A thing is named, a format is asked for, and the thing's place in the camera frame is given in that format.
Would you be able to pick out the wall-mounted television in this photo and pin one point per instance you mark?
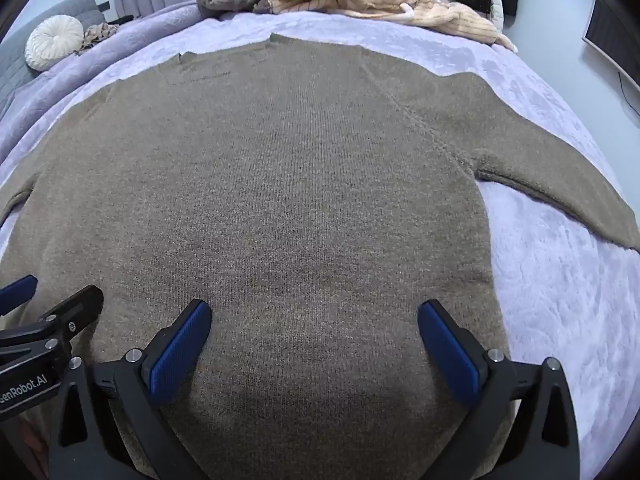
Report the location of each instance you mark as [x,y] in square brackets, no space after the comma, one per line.
[615,45]

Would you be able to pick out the round white pillow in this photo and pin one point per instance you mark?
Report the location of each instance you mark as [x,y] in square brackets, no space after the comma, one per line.
[52,42]

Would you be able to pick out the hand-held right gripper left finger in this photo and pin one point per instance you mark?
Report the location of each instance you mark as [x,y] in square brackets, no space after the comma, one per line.
[180,350]

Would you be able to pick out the small black object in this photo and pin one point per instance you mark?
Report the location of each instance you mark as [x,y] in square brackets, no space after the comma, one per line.
[117,19]

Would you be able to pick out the lavender fleece blanket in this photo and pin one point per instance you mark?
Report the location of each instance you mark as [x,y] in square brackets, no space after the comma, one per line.
[550,270]

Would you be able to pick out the brown knit sweater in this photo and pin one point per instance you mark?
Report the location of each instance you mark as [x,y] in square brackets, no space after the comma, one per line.
[300,185]

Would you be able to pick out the grey quilted headboard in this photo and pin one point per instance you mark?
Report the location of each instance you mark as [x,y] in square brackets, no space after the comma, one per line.
[15,65]

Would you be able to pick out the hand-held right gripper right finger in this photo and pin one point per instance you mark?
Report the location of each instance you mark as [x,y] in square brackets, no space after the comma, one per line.
[450,355]

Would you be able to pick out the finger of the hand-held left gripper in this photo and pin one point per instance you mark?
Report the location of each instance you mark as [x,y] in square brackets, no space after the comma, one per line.
[80,305]
[17,292]

